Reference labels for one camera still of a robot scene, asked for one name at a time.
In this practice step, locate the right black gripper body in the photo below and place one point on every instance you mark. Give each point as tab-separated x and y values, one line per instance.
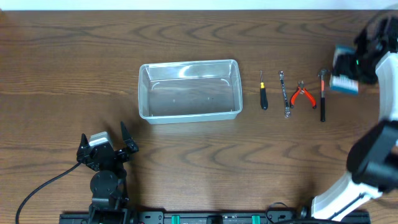
365	43

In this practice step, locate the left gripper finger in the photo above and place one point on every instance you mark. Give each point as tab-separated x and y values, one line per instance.
131	145
84	145

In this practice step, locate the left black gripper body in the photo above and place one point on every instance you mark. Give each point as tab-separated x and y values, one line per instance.
106	154

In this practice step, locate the blue white screw box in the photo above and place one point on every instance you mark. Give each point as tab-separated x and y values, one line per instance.
339	81

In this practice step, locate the clear plastic container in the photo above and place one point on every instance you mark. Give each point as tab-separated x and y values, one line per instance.
185	92

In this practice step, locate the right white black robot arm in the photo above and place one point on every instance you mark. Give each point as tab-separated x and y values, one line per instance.
371	167

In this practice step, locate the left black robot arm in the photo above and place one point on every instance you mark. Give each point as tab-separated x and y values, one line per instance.
108	185

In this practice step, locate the small black hammer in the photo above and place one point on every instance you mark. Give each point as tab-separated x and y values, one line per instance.
322	73

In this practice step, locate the black yellow screwdriver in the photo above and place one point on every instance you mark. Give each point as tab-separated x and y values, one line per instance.
263	96

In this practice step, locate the red handled pliers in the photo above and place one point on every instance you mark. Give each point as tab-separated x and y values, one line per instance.
301	90

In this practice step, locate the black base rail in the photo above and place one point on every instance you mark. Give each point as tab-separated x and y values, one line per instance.
157	217

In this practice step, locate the silver ring wrench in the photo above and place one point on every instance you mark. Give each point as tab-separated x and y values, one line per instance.
284	93

